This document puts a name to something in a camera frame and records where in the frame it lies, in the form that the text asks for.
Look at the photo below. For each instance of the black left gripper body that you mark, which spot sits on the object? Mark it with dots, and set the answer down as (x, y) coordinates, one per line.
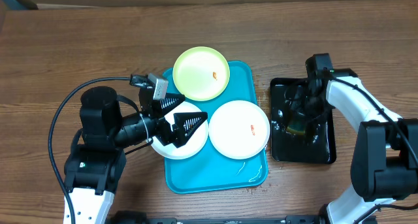
(162, 129)

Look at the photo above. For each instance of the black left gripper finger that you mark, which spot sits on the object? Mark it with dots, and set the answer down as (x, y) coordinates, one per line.
(171, 101)
(185, 125)

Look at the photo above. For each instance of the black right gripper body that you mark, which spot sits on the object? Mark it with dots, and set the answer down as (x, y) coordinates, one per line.
(311, 108)

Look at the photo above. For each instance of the white plate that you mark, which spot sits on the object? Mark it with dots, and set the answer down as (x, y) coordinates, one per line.
(239, 129)
(193, 145)

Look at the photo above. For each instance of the yellow green sponge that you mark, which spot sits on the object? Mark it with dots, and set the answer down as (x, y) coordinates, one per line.
(296, 127)

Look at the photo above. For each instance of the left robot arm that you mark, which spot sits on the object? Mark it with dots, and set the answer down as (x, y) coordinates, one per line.
(111, 123)

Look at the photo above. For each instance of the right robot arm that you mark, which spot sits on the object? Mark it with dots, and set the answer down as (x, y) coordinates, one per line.
(384, 163)

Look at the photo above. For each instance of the black water tray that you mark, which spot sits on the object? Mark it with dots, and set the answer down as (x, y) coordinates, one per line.
(316, 146)

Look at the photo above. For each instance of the blue plastic tray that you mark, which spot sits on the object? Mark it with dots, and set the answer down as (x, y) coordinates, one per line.
(208, 170)

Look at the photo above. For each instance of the light green plate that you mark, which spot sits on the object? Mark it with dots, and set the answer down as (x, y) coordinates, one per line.
(201, 73)

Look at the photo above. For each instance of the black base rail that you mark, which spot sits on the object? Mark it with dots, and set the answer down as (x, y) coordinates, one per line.
(131, 217)

